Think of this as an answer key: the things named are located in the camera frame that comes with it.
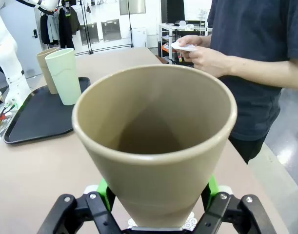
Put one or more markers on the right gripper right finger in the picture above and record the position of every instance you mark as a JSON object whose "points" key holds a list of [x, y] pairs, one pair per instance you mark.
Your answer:
{"points": [[224, 212]]}

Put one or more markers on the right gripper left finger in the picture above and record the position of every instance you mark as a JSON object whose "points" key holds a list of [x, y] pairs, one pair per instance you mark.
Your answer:
{"points": [[97, 212]]}

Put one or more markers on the brown tall cup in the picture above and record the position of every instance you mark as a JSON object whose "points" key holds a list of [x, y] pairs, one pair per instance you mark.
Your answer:
{"points": [[151, 190], [45, 70]]}

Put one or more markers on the pale green tall cup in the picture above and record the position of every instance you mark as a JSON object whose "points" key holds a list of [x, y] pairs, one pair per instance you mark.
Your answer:
{"points": [[64, 78]]}

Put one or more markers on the white lace paper coaster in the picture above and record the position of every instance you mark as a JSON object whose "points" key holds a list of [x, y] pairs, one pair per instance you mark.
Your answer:
{"points": [[187, 48]]}

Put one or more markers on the person's left forearm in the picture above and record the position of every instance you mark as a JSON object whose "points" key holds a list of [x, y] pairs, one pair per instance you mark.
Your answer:
{"points": [[265, 70]]}

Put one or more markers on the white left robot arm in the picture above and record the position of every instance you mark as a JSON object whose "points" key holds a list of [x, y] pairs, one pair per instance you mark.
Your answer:
{"points": [[7, 56]]}

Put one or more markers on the person's right forearm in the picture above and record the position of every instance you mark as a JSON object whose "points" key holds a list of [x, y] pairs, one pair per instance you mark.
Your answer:
{"points": [[207, 40]]}

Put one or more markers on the person's left hand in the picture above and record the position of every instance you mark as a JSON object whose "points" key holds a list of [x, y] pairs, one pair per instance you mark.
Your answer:
{"points": [[209, 61]]}

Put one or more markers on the person's right hand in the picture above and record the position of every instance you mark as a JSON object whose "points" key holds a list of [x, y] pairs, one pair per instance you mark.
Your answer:
{"points": [[192, 40]]}

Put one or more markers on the black plastic serving tray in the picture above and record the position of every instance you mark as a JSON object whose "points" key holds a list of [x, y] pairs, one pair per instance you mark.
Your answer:
{"points": [[39, 119]]}

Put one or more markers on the white floor cabinet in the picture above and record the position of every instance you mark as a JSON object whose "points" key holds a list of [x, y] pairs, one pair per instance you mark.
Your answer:
{"points": [[139, 37]]}

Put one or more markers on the person in navy t-shirt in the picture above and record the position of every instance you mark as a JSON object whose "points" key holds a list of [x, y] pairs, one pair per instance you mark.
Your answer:
{"points": [[256, 29]]}

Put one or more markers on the black hanging jacket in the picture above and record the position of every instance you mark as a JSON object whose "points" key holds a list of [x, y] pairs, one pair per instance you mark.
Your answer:
{"points": [[65, 29]]}

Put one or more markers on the grey hanging jacket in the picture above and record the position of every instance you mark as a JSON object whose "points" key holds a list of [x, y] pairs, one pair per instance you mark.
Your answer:
{"points": [[53, 26]]}

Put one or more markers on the white metal shelf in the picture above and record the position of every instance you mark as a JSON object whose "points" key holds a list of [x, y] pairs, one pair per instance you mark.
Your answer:
{"points": [[167, 29]]}

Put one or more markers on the olive hanging jacket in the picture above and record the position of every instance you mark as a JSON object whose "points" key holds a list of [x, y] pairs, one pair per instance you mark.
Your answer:
{"points": [[75, 20]]}

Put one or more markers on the grey wall panel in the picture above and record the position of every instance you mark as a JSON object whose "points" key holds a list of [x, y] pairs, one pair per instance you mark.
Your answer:
{"points": [[89, 34], [111, 30]]}

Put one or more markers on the black metal rack frame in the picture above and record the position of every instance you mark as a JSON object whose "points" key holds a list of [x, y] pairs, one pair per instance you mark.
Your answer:
{"points": [[130, 24]]}

